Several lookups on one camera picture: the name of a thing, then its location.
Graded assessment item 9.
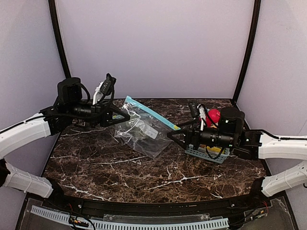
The clear zip bag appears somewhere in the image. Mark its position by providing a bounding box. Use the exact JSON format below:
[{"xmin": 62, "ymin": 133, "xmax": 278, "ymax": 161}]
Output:
[{"xmin": 115, "ymin": 96, "xmax": 180, "ymax": 159}]

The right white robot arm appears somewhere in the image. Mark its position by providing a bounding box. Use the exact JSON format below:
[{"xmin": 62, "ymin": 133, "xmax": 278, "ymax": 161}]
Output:
[{"xmin": 167, "ymin": 107, "xmax": 307, "ymax": 197}]

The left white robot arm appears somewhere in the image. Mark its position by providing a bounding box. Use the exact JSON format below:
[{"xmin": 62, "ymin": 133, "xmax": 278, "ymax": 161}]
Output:
[{"xmin": 0, "ymin": 74, "xmax": 130, "ymax": 198}]

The pink red apple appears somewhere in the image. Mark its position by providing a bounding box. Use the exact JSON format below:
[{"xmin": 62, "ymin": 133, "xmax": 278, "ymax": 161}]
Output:
[{"xmin": 206, "ymin": 109, "xmax": 220, "ymax": 127}]

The yellow lemon toy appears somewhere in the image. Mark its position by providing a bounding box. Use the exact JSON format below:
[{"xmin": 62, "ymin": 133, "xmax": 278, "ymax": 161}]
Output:
[{"xmin": 206, "ymin": 147, "xmax": 223, "ymax": 155}]

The light blue plastic basket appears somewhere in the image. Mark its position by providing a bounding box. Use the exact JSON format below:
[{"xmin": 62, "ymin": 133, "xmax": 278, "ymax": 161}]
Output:
[{"xmin": 185, "ymin": 145, "xmax": 230, "ymax": 164}]

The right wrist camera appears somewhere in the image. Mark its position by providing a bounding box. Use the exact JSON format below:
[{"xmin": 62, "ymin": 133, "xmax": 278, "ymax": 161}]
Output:
[{"xmin": 188, "ymin": 101, "xmax": 207, "ymax": 131}]

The white slotted cable duct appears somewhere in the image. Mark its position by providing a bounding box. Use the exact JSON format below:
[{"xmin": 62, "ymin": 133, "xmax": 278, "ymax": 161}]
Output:
[{"xmin": 30, "ymin": 205, "xmax": 229, "ymax": 230}]

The left black frame post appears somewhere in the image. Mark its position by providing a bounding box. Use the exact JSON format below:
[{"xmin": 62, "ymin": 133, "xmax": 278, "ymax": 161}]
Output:
[{"xmin": 48, "ymin": 0, "xmax": 71, "ymax": 79}]

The black frame post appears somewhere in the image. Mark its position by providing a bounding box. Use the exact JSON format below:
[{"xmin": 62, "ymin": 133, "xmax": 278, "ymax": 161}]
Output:
[
  {"xmin": 231, "ymin": 0, "xmax": 261, "ymax": 106},
  {"xmin": 48, "ymin": 0, "xmax": 71, "ymax": 79}
]

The right black frame post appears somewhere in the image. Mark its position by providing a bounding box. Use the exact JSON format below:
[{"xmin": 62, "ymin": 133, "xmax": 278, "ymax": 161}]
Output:
[{"xmin": 231, "ymin": 0, "xmax": 261, "ymax": 106}]

